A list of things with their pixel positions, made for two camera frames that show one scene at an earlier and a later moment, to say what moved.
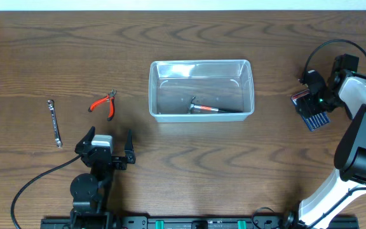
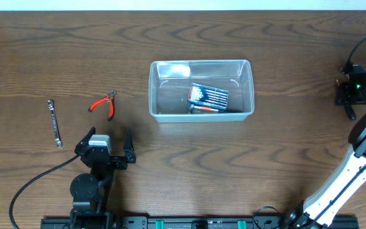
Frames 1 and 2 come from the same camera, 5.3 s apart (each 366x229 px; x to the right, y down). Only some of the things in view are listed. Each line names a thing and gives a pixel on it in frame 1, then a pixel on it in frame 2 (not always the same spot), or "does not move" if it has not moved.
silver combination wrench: (58, 140) does not move
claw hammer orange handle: (200, 107) does not move
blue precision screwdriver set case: (313, 121) to (208, 96)
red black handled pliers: (110, 98) does not move
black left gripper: (107, 159) does not move
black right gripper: (311, 105) to (345, 93)
